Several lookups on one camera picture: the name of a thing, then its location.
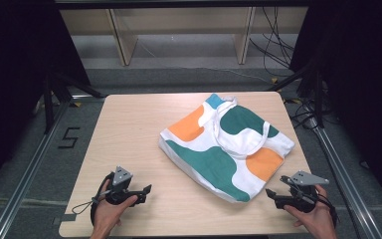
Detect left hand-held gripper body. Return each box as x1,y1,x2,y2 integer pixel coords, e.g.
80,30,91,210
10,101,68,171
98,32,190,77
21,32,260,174
103,165,139,205

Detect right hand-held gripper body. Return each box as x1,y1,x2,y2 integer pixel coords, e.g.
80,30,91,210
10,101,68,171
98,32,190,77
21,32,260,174
280,169,330,214

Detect white tote bag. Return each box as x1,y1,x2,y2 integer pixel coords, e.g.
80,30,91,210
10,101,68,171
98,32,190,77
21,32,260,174
158,93,295,204

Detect person's left hand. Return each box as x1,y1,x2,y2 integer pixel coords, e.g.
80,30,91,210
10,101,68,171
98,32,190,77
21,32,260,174
93,181,139,234

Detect person's right hand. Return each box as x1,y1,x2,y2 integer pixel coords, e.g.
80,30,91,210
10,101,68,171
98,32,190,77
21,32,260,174
283,184,337,234

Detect grey tape strip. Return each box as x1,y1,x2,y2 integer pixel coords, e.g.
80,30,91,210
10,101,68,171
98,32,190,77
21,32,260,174
52,213,78,227

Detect black metal stand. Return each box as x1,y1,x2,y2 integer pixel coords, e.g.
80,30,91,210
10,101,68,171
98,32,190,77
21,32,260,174
266,62,326,129
42,70,104,134

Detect black curtain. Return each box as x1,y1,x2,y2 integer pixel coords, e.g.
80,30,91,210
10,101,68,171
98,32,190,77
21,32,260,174
0,0,92,197
288,0,382,218

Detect light wooden shelf unit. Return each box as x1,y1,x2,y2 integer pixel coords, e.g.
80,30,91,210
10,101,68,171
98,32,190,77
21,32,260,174
59,6,309,68

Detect aluminium floor rail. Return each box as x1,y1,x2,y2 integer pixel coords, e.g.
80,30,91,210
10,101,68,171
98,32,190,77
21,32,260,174
309,118,382,239
0,94,107,239

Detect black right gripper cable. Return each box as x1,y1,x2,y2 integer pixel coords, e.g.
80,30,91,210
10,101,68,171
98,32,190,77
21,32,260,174
316,190,340,229

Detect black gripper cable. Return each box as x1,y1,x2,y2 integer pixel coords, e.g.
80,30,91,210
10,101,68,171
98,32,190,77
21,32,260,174
90,171,115,227
316,190,340,229

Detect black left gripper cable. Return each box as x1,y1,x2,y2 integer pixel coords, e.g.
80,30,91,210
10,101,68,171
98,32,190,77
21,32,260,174
90,171,115,227

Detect grey cord loop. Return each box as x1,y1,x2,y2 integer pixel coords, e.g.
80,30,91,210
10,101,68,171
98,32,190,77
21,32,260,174
71,190,109,215

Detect black floor cables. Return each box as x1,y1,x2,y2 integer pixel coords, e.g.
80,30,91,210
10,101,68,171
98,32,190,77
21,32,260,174
284,98,324,131

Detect bundle of black cables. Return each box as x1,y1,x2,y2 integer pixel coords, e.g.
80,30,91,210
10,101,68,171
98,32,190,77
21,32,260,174
248,6,296,78

